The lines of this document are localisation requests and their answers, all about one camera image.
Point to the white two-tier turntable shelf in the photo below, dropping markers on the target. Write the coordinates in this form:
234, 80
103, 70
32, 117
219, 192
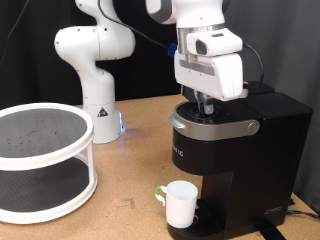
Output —
43, 133

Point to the black Keurig coffee machine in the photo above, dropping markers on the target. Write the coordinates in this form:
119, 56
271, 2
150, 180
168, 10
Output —
253, 156

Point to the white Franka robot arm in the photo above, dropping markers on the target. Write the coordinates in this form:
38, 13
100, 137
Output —
96, 83

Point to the black tape strip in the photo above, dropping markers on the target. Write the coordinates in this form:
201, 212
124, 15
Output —
271, 234

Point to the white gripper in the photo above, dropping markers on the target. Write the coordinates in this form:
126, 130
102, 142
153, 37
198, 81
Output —
220, 76

